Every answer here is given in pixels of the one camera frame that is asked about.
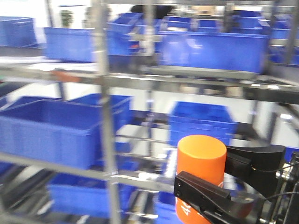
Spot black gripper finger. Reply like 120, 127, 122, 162
174, 171, 259, 224
225, 145, 285, 197

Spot blue bin left side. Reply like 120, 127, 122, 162
0, 100, 101, 169

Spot orange cylindrical capacitor 4680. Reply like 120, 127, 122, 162
175, 134, 227, 224

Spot grey metal tray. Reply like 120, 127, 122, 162
149, 65, 259, 79

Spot large blue plastic bin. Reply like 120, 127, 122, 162
158, 31, 268, 74

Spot potted green plant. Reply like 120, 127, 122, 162
60, 10, 73, 28

